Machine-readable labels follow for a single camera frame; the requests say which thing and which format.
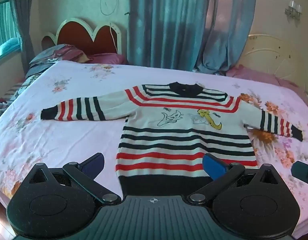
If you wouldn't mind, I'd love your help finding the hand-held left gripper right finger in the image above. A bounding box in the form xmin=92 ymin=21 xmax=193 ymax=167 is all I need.
xmin=187 ymin=153 xmax=279 ymax=204

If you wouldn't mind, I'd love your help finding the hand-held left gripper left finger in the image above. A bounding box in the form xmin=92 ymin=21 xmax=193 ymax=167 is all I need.
xmin=26 ymin=152 xmax=121 ymax=204

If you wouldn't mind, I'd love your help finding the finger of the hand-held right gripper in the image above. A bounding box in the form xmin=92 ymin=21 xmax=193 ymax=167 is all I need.
xmin=291 ymin=161 xmax=308 ymax=188

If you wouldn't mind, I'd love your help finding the striped cat print sweater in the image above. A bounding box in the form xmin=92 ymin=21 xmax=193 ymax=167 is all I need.
xmin=41 ymin=81 xmax=304 ymax=198

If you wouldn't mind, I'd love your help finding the bed with pink floral sheet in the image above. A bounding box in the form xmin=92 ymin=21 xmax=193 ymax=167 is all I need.
xmin=0 ymin=60 xmax=308 ymax=240

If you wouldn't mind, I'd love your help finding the light pink pillow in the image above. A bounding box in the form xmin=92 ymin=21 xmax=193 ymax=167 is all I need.
xmin=225 ymin=65 xmax=299 ymax=88

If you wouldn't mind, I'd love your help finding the dark pink pillow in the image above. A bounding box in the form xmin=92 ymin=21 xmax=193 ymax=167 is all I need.
xmin=88 ymin=53 xmax=128 ymax=65

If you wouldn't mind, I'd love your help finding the folded patterned quilt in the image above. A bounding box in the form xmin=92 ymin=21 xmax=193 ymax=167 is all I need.
xmin=25 ymin=44 xmax=92 ymax=77

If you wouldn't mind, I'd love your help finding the cream metal headboard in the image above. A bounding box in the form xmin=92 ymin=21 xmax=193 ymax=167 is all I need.
xmin=237 ymin=34 xmax=307 ymax=85

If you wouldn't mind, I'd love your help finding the red heart-shaped headboard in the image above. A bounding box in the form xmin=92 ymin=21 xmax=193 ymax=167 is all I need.
xmin=41 ymin=17 xmax=122 ymax=55

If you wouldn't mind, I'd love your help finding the tied blue curtain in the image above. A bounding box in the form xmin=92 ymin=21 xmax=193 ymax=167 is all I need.
xmin=194 ymin=0 xmax=259 ymax=75

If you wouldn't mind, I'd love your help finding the grey window curtain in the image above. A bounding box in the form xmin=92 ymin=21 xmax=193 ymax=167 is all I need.
xmin=8 ymin=0 xmax=36 ymax=75

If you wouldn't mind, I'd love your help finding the window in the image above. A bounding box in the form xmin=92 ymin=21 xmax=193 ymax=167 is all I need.
xmin=0 ymin=0 xmax=21 ymax=61

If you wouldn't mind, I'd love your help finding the white hanging cable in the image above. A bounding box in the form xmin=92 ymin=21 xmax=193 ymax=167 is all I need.
xmin=100 ymin=0 xmax=119 ymax=54

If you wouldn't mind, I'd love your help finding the glass wall lamp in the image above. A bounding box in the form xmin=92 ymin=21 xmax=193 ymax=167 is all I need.
xmin=284 ymin=0 xmax=303 ymax=19

